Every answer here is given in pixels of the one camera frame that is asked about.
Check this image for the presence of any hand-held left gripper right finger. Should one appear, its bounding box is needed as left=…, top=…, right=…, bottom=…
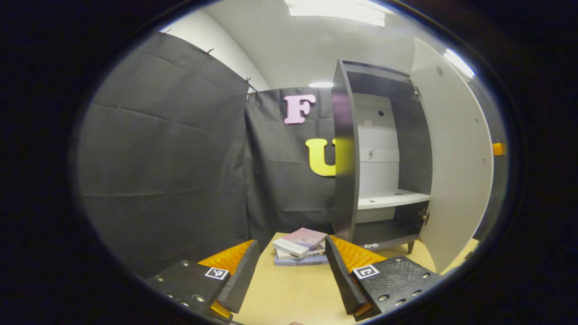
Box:
left=325, top=236, right=445, bottom=322

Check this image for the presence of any small ceiling light panel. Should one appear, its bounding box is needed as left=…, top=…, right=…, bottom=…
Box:
left=443, top=48, right=475, bottom=78

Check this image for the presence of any large ceiling light panel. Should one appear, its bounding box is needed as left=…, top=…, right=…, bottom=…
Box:
left=284, top=0, right=393, bottom=28

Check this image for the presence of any dark grey cabinet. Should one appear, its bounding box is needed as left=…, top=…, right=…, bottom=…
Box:
left=331, top=59, right=434, bottom=254

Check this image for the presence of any black backdrop cloth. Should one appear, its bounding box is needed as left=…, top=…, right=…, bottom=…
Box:
left=75, top=32, right=508, bottom=278

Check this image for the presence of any white cabinet shelf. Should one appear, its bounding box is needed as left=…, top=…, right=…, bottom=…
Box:
left=358, top=189, right=431, bottom=210

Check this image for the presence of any pink book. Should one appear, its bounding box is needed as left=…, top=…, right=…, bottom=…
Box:
left=272, top=227, right=328, bottom=259

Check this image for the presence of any white book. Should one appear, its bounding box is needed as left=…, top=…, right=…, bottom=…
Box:
left=276, top=246, right=326, bottom=261

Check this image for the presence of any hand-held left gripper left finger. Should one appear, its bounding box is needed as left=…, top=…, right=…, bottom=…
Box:
left=145, top=240, right=261, bottom=322

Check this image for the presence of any light grey cabinet door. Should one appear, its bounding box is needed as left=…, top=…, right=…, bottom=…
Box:
left=410, top=37, right=494, bottom=274

